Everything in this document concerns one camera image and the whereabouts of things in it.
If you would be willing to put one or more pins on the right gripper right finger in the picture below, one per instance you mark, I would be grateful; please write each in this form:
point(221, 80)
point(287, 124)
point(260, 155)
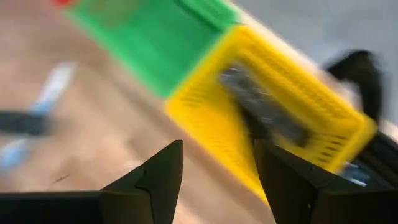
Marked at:
point(311, 199)

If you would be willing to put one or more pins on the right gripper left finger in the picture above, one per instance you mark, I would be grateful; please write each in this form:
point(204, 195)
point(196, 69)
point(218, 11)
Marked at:
point(140, 199)

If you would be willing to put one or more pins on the blue disposable razor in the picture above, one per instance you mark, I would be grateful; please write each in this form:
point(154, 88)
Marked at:
point(354, 175)

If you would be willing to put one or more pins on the black comb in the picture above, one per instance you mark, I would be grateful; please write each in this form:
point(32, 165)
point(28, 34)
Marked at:
point(25, 124)
point(264, 109)

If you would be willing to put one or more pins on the blue toothbrush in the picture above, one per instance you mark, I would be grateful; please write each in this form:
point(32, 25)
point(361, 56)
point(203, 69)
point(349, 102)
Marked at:
point(53, 90)

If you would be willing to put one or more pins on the black plastic basket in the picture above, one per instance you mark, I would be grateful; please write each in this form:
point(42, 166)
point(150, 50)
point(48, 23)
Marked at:
point(384, 155)

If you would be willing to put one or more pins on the yellow plastic basket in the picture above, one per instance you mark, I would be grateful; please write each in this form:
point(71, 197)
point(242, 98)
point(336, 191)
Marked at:
point(211, 124)

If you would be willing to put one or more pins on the black table edge clamp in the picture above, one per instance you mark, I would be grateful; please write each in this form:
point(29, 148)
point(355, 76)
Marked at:
point(363, 81)

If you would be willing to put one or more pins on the green plastic basket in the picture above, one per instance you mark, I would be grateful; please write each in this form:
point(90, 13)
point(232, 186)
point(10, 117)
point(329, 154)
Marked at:
point(155, 40)

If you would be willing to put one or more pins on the red plastic basket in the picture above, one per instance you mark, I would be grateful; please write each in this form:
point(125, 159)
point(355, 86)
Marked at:
point(62, 2)

